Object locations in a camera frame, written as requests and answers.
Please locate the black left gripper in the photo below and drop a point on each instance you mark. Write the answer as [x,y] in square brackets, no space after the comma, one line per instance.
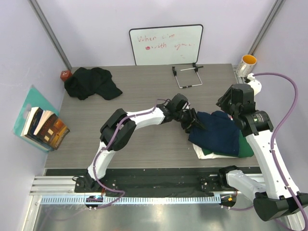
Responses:
[191,114]

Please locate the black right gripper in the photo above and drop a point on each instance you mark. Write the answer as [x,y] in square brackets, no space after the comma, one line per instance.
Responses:
[222,102]

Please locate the navy blue t shirt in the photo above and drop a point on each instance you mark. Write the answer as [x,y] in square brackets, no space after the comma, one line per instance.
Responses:
[220,134]

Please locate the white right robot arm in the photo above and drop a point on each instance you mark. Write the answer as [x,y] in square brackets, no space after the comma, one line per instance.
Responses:
[279,196]

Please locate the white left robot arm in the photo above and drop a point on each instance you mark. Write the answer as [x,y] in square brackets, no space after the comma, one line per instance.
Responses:
[119,128]

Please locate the folded white t shirt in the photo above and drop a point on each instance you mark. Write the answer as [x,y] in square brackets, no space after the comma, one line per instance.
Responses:
[200,154]

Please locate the white mug yellow inside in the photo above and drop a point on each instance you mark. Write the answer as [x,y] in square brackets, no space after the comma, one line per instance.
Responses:
[246,65]

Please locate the folded green t shirt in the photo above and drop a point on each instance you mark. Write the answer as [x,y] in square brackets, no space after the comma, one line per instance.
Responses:
[245,149]

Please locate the small whiteboard with red writing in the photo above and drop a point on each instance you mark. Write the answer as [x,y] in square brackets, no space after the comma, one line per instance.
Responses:
[165,45]

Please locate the black t shirt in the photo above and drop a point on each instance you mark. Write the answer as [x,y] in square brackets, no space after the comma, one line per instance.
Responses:
[87,82]

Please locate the small red cube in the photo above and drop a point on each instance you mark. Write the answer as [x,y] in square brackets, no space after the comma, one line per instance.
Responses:
[65,75]

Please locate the brown cover paperback book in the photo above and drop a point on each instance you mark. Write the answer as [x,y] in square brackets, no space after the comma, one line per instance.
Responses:
[51,129]

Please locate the teal plastic folder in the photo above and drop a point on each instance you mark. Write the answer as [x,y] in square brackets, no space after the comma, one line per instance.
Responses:
[34,98]

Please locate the dark blue paperback book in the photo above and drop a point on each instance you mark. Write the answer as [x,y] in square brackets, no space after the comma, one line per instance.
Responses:
[31,123]

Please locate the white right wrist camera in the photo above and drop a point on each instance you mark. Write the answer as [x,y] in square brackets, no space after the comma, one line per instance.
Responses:
[254,83]

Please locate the black wire stand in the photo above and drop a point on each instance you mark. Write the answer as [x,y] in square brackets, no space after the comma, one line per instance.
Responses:
[187,77]

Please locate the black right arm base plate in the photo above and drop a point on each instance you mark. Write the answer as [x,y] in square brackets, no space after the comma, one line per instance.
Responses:
[212,183]

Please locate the white perforated cable tray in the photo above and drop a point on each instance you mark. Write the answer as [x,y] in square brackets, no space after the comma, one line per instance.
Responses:
[97,200]

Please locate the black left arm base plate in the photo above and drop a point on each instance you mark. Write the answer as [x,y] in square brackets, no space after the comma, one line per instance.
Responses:
[101,186]

